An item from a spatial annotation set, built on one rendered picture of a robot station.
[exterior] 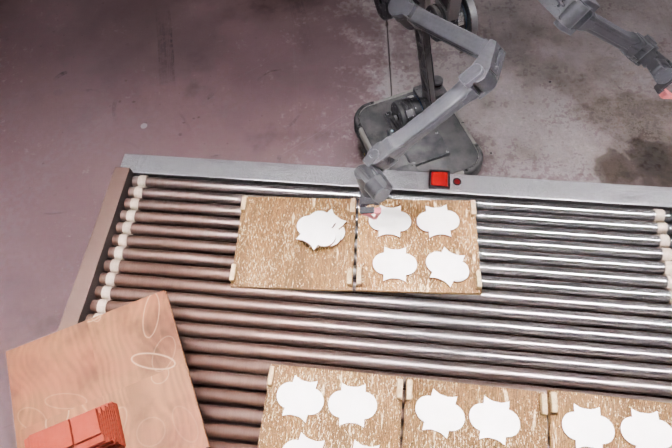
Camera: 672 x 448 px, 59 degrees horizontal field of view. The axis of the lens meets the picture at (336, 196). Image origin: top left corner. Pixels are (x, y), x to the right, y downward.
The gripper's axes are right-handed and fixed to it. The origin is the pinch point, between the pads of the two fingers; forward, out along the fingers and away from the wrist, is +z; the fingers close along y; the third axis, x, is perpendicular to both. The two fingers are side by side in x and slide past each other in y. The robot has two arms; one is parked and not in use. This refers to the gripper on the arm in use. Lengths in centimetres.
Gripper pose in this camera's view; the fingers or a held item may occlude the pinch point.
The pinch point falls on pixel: (374, 205)
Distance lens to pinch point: 198.6
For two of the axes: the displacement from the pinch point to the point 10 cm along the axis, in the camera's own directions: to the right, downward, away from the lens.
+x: -9.7, 0.8, 2.3
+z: 2.4, 5.4, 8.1
